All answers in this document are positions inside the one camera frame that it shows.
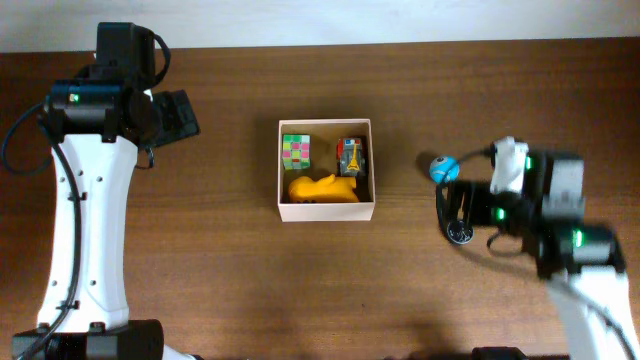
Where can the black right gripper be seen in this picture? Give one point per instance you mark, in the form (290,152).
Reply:
(477,193)

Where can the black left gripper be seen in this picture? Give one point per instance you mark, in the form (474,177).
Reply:
(178,115)

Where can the black round cap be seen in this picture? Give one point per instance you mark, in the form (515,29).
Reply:
(458,233)

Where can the blue and white ball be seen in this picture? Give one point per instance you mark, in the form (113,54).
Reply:
(444,169)

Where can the red toy fire truck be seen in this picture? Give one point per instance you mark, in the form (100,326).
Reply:
(351,157)

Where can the beige cardboard box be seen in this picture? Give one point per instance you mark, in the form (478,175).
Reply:
(325,134)

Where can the colourful puzzle cube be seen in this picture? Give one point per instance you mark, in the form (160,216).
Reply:
(295,151)

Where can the yellow toy dog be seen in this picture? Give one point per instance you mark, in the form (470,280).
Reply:
(330,189)

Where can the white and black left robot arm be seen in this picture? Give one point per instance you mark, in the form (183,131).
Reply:
(97,124)

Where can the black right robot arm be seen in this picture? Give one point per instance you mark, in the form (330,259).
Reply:
(536,196)

